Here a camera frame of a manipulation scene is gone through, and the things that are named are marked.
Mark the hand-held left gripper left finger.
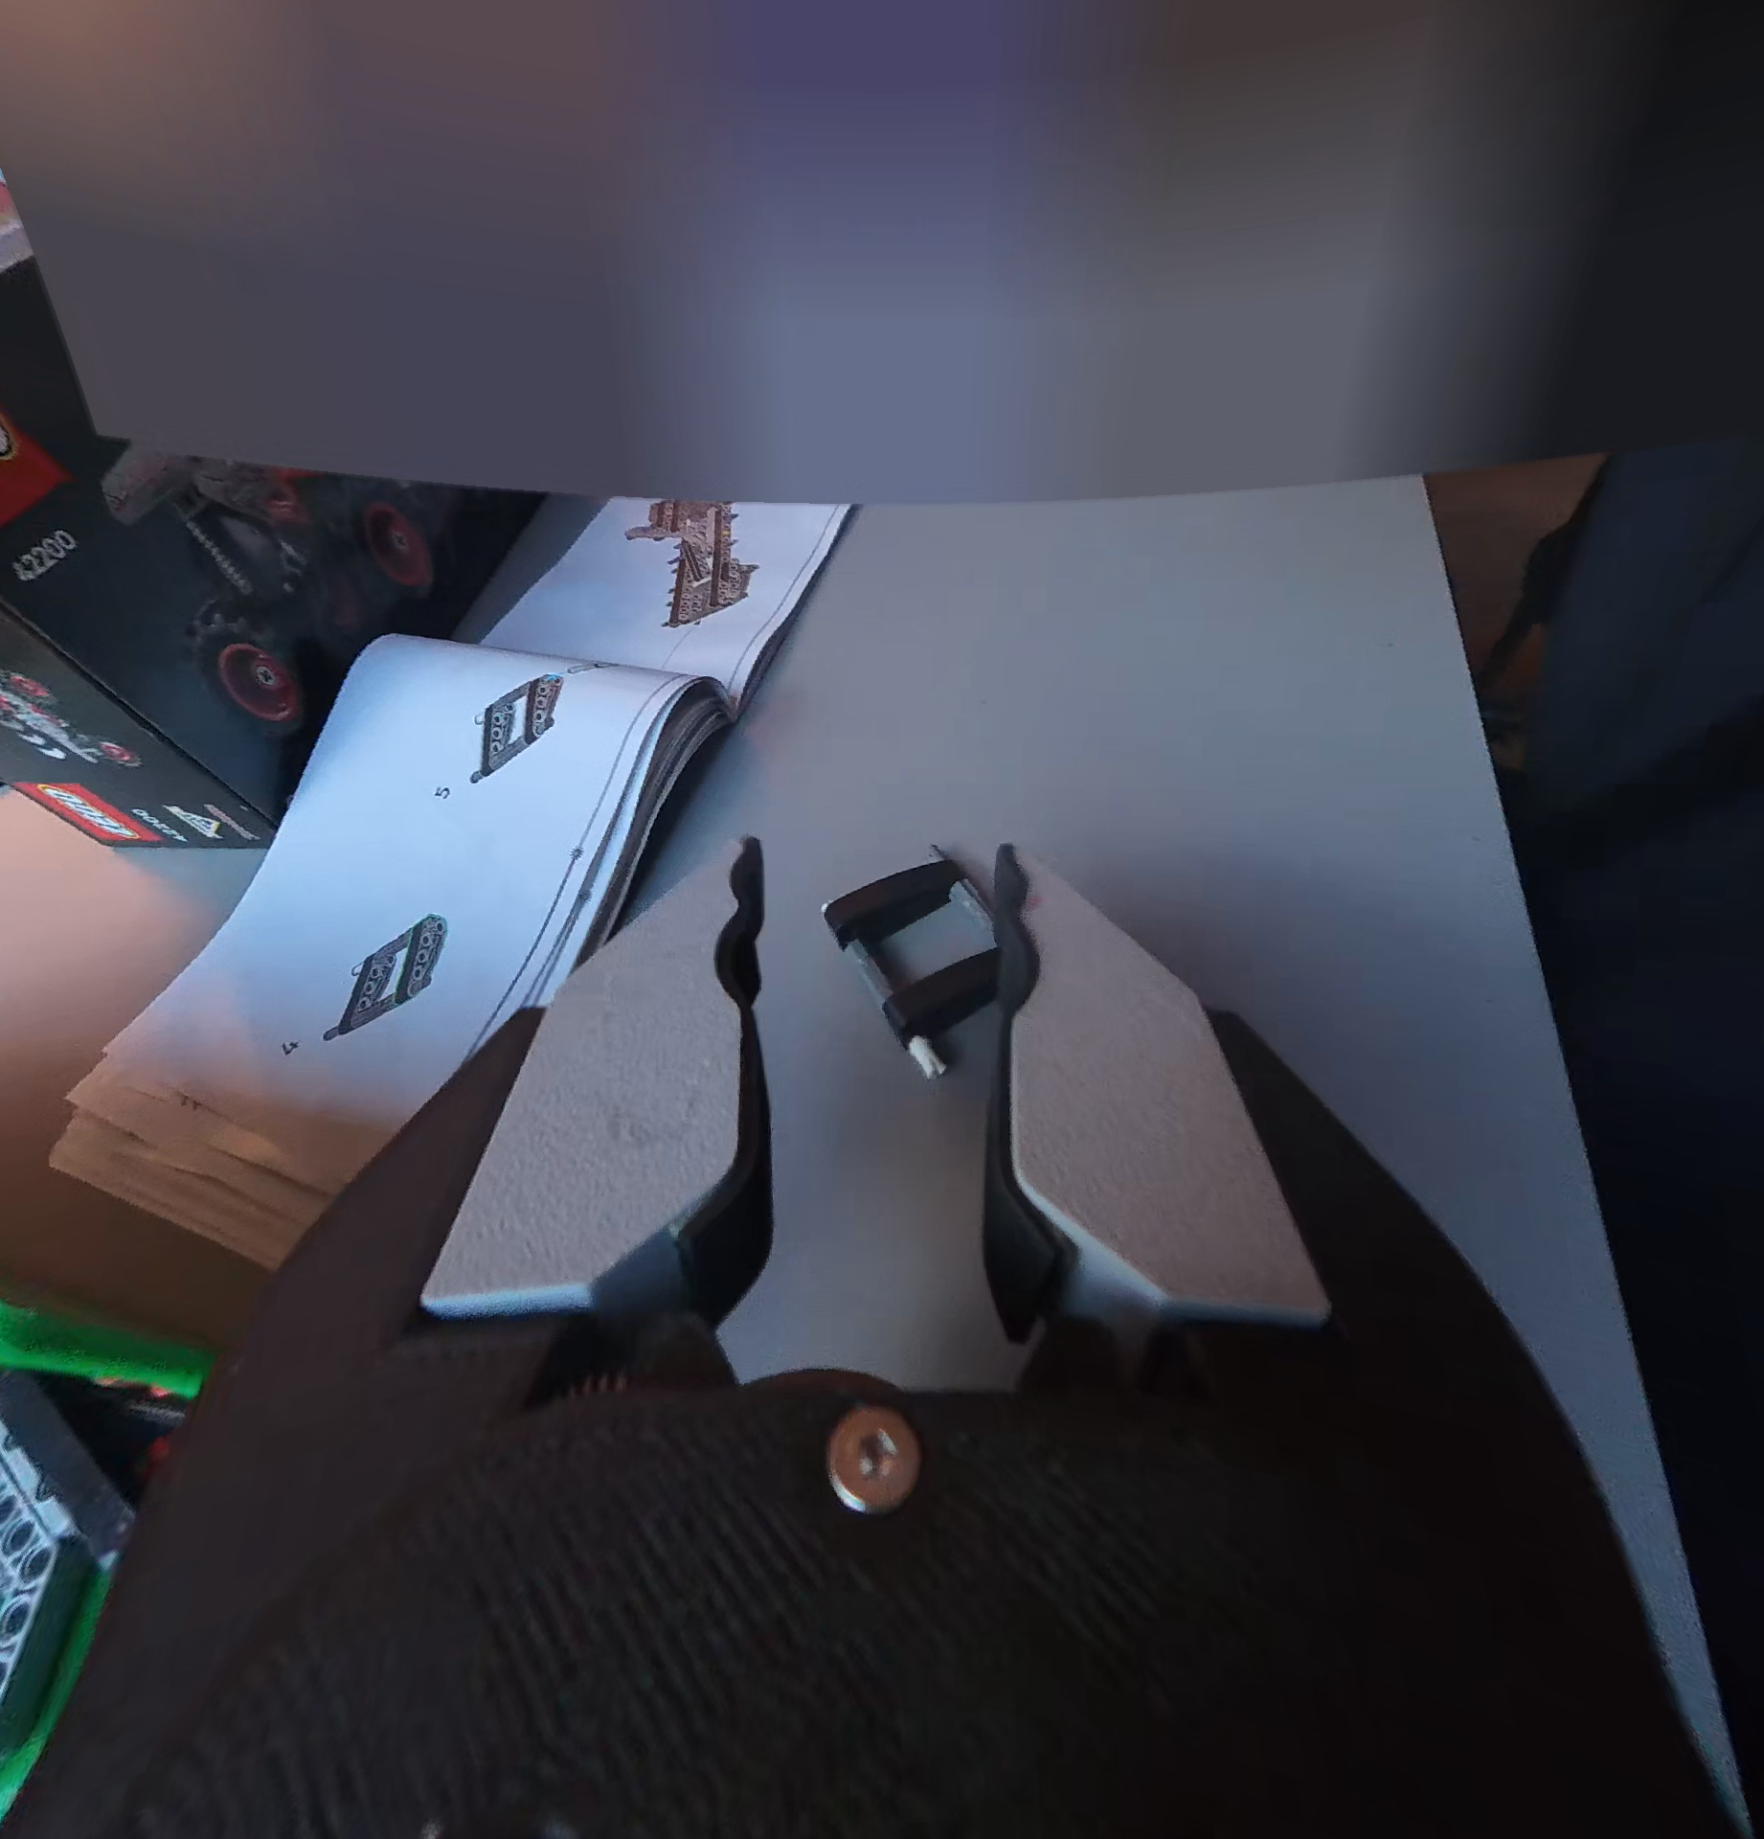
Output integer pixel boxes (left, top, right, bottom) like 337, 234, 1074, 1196
419, 838, 780, 1322

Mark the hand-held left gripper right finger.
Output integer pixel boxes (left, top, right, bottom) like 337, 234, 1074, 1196
983, 842, 1332, 1345

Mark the black lego beam axle assembly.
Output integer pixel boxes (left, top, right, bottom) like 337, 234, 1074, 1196
821, 853, 1005, 1082

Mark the lego instruction booklet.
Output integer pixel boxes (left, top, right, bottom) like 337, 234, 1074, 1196
49, 495, 857, 1273

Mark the black lego set box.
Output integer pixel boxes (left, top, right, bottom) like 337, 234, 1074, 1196
0, 258, 545, 853

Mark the green plastic bin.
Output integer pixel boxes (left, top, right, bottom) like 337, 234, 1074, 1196
0, 1286, 224, 1834

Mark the person's leg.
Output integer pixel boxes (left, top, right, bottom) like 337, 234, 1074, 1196
1470, 437, 1764, 1839

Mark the grey lego frame piece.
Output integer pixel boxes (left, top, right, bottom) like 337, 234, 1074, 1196
0, 1366, 134, 1733

